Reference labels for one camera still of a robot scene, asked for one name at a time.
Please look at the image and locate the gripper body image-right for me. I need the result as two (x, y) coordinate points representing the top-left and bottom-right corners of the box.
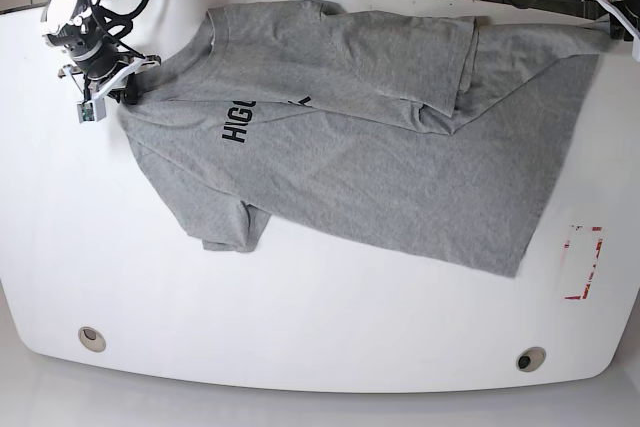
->
(583, 0), (639, 60)

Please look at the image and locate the left table cable grommet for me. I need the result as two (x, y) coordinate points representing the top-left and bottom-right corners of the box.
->
(78, 327), (106, 353)

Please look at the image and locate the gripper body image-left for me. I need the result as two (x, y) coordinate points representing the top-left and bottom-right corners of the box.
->
(57, 44), (161, 100)

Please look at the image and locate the red tape rectangle marking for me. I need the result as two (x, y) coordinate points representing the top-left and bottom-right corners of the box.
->
(557, 225), (604, 301)

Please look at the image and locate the grey t-shirt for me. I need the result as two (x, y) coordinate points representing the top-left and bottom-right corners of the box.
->
(117, 0), (612, 277)

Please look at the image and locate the table cable grommet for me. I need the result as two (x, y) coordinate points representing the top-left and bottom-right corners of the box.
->
(516, 346), (546, 373)
(78, 327), (106, 353)

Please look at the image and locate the right table cable grommet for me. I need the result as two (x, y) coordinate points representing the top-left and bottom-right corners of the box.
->
(516, 346), (546, 373)

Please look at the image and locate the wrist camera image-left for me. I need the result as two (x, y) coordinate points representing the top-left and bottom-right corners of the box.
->
(76, 98), (106, 123)

